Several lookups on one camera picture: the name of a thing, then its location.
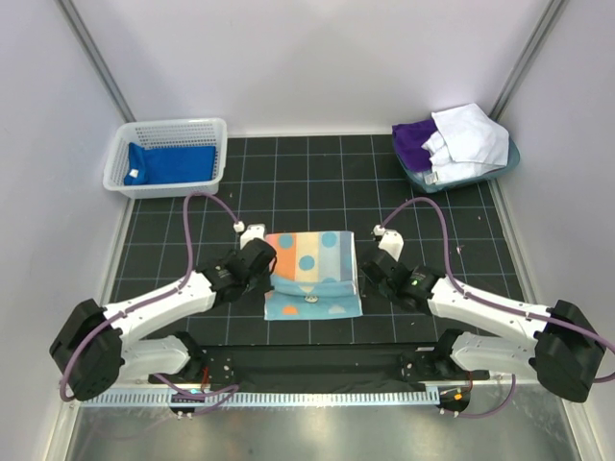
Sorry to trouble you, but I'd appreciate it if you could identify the light blue cartoon towel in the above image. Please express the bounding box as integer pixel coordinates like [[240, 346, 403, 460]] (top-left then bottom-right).
[[264, 230, 362, 321]]

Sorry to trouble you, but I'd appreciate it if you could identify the blue microfiber towel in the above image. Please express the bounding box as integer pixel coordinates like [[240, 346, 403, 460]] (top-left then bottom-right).
[[124, 143, 216, 186]]

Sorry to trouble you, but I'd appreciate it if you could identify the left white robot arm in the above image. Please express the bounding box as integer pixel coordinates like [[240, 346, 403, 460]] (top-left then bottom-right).
[[49, 238, 277, 401]]

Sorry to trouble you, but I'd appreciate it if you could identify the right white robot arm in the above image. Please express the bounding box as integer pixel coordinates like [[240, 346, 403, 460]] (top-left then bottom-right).
[[359, 249, 606, 403]]

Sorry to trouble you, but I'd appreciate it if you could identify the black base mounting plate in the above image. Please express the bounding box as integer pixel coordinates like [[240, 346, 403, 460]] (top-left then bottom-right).
[[164, 343, 467, 377]]

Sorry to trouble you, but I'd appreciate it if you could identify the black grid mat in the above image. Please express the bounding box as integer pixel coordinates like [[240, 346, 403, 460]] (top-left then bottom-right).
[[88, 134, 549, 350]]

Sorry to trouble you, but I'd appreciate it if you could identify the blue towel container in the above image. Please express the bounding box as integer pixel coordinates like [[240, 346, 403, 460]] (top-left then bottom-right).
[[394, 138, 521, 194]]

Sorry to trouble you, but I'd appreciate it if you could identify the white perforated plastic basket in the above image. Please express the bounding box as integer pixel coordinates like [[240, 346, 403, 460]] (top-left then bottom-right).
[[103, 118, 228, 200]]

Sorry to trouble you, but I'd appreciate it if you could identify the purple towel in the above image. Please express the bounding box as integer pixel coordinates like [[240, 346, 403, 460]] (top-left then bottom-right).
[[392, 118, 437, 173]]

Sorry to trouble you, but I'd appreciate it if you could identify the white towel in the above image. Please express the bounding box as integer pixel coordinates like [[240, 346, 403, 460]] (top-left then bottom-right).
[[422, 103, 509, 186]]

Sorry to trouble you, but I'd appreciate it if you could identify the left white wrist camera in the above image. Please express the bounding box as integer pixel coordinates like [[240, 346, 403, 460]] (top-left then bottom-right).
[[233, 221, 266, 249]]

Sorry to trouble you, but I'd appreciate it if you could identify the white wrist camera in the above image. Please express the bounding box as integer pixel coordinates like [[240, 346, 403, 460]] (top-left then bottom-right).
[[373, 225, 404, 261], [233, 221, 266, 249]]

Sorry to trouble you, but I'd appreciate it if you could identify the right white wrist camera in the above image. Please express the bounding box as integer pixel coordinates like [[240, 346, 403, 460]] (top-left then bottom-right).
[[373, 225, 404, 261]]

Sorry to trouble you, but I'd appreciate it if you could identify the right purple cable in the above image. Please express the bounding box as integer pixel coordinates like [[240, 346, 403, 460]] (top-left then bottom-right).
[[374, 196, 615, 419]]

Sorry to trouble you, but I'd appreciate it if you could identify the purple cable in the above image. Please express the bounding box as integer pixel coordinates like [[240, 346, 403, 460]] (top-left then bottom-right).
[[374, 196, 615, 419], [58, 192, 246, 417]]

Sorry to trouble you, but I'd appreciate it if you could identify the aluminium frame rail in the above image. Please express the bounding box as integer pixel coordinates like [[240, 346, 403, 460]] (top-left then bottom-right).
[[60, 369, 585, 390]]

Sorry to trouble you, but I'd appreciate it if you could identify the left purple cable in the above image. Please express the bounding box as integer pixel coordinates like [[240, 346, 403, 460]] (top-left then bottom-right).
[[58, 192, 246, 417]]

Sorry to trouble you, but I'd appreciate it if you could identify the white slotted cable duct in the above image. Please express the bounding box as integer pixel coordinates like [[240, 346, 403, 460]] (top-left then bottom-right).
[[82, 387, 440, 408]]

